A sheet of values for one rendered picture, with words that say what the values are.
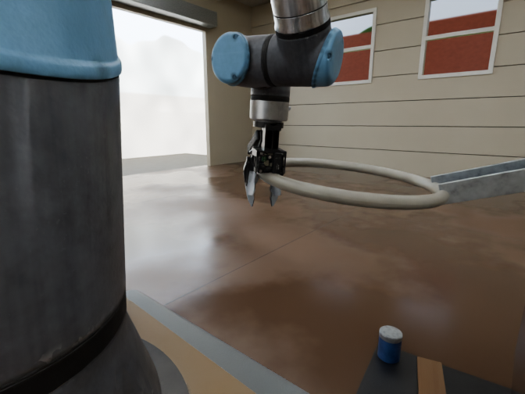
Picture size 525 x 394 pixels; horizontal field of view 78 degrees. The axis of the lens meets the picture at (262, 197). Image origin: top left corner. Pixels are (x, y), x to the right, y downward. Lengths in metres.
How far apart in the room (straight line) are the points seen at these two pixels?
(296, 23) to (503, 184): 0.57
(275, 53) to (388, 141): 6.85
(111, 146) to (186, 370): 0.20
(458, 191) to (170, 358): 0.71
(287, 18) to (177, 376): 0.48
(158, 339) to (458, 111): 6.94
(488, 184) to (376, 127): 6.65
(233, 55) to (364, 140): 7.01
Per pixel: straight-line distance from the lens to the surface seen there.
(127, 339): 0.22
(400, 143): 7.32
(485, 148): 7.05
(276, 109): 0.74
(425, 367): 1.75
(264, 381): 0.34
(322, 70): 0.56
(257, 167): 0.77
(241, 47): 0.62
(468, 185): 0.86
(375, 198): 0.67
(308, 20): 0.55
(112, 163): 0.17
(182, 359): 0.31
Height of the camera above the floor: 1.08
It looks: 13 degrees down
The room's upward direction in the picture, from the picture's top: straight up
